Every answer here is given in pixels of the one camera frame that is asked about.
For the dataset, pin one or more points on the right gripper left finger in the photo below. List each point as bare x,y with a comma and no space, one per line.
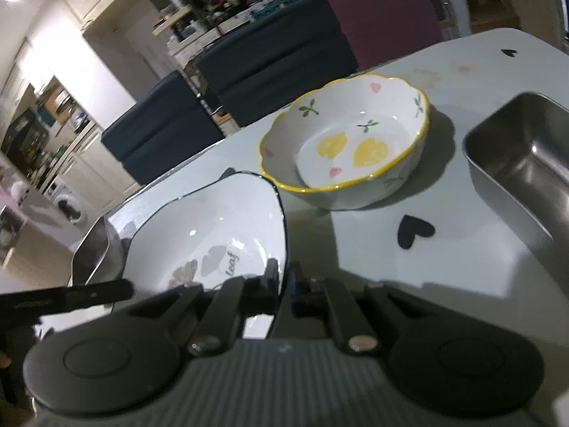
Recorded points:
236,300

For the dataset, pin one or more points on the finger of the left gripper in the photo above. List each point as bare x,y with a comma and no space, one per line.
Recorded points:
58,300

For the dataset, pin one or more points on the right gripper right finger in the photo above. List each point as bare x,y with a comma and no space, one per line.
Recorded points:
329,301

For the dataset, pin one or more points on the white ginkgo leaf plate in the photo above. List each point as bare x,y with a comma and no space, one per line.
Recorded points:
232,227

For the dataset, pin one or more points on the yellow rimmed lemon bowl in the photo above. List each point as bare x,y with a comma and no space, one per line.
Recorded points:
350,144

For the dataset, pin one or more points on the rectangular steel tray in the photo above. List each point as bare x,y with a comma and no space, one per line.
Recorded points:
99,257
518,159

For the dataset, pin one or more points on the black heart sticker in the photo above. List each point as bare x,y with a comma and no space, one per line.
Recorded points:
409,228
510,52

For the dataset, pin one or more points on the left dark blue chair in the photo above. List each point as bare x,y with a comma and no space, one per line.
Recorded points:
161,131

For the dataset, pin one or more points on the dark blue chair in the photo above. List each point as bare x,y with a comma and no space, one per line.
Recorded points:
261,67
161,131

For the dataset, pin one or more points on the right dark blue chair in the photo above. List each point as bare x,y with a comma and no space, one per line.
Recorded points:
261,67

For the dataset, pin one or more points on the maroon chair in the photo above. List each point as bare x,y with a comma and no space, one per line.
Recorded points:
380,31

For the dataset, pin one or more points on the black heart sticker far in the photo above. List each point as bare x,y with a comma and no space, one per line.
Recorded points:
510,52

